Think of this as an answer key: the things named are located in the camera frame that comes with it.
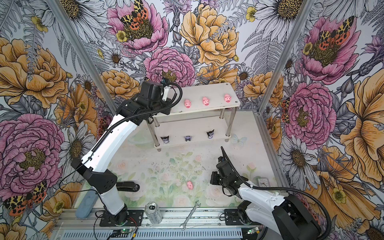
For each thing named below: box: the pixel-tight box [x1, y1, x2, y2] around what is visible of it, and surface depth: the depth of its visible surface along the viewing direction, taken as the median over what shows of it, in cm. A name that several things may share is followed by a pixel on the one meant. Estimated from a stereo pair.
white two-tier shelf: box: [146, 82, 241, 152], surface depth 96 cm
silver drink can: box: [144, 201, 163, 225], surface depth 66 cm
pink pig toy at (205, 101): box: [202, 96, 210, 106], surface depth 78 cm
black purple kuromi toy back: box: [206, 129, 215, 139], surface depth 96 cm
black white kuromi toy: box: [160, 135, 170, 144], surface depth 94 cm
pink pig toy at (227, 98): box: [224, 93, 232, 103], surface depth 79 cm
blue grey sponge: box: [75, 186, 99, 219], surface depth 77 cm
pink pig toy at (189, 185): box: [186, 181, 194, 190], surface depth 85 cm
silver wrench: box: [179, 200, 201, 231], surface depth 77 cm
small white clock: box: [257, 177, 271, 188], surface depth 87 cm
